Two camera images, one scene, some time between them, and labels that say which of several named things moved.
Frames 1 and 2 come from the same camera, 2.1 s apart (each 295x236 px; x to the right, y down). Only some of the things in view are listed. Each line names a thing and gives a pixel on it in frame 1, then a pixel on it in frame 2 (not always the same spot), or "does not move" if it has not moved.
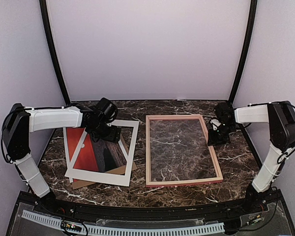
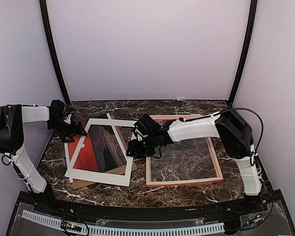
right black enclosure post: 251,16 does not move
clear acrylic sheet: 179,150 does not move
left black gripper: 114,136 -> 73,132
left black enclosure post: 46,26 does not move
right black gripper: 214,140 -> 135,149
